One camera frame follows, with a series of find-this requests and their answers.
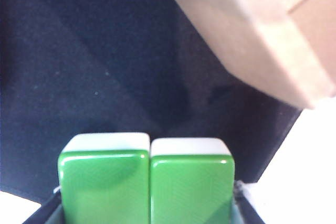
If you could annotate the black felt mat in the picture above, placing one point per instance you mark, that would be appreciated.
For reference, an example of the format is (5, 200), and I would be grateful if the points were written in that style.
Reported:
(105, 64)

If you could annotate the green-backed white mahjong tile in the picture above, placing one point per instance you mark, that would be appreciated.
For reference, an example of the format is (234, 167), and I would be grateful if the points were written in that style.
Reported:
(191, 190)
(105, 187)

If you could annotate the brown cardboard paper box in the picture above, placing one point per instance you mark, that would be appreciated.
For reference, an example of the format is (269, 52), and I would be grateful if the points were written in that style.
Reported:
(262, 24)

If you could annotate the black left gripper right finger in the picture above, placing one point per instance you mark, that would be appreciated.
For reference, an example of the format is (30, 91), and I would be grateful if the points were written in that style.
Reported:
(244, 208)

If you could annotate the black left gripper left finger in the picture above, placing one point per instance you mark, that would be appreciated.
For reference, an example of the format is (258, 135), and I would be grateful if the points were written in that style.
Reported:
(46, 214)

